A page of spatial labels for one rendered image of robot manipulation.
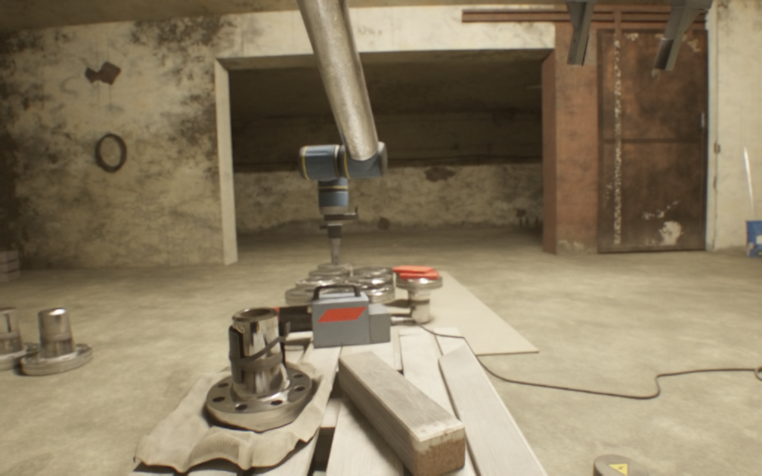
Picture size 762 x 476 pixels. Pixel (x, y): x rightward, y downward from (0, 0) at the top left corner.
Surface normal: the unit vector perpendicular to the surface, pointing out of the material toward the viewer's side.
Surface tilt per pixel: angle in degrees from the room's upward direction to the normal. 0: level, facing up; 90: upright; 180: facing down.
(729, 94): 90
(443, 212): 90
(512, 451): 0
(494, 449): 0
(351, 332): 90
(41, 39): 90
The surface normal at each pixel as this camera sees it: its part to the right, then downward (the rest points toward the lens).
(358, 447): -0.03, -1.00
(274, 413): 0.47, 0.06
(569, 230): 0.00, 0.08
